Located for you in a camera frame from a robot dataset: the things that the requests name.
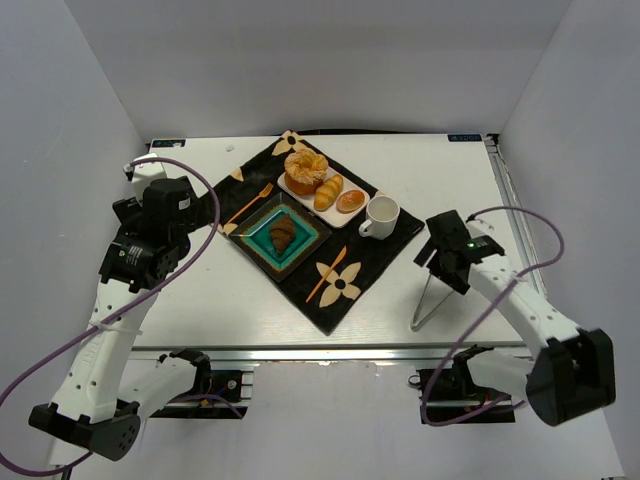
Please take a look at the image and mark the metal tongs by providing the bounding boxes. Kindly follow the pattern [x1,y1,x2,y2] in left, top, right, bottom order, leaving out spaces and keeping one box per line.
[410,273,453,332]

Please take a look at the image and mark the brown chocolate croissant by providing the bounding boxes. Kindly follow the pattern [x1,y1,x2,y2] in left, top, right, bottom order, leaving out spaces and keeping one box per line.
[269,214,296,255]

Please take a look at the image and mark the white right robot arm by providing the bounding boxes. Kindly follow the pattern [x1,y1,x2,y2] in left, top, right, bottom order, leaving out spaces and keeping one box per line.
[414,210,616,426]

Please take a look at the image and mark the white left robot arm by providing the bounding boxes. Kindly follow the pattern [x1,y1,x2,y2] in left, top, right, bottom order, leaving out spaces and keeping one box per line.
[29,177,219,461]

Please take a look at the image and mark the large sugared round bread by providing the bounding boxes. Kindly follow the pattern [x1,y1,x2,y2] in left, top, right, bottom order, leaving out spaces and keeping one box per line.
[284,150,329,195]

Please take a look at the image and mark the white ceramic mug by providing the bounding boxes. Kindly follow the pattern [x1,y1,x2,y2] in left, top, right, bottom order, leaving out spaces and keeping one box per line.
[358,195,400,240]

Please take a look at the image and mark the orange plastic knife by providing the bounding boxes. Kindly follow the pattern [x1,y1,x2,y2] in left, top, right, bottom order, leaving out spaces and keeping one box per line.
[305,245,348,303]

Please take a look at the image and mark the small glazed bun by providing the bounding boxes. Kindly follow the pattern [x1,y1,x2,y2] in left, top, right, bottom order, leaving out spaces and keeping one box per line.
[335,190,366,214]

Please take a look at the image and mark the teal square plate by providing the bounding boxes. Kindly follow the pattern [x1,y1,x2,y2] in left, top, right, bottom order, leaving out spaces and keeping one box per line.
[229,193,331,282]

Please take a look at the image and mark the white rectangular tray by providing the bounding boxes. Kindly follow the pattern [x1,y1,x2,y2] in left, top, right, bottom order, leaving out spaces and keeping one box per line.
[277,173,370,229]

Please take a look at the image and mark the golden croissant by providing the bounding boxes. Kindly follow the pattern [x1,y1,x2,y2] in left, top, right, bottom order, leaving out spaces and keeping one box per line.
[314,174,344,211]

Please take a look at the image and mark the orange plastic fork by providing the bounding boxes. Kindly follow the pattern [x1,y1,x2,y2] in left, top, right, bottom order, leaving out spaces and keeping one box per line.
[226,183,274,225]

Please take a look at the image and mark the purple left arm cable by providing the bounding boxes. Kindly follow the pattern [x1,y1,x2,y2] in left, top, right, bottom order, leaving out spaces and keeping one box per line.
[0,156,222,473]

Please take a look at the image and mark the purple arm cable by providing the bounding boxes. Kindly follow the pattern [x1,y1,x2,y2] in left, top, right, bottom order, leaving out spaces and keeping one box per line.
[0,156,222,473]
[419,205,566,427]

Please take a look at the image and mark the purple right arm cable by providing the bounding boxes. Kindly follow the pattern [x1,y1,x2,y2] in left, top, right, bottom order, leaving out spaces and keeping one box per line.
[419,205,566,427]

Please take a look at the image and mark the aluminium table frame rail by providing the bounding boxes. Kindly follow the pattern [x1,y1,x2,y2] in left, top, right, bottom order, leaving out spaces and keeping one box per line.
[484,133,539,267]

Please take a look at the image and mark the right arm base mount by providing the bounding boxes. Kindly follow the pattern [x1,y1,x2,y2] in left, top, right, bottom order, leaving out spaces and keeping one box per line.
[426,368,516,424]

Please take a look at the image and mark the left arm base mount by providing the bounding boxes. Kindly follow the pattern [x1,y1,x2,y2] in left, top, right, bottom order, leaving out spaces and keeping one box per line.
[151,349,252,420]

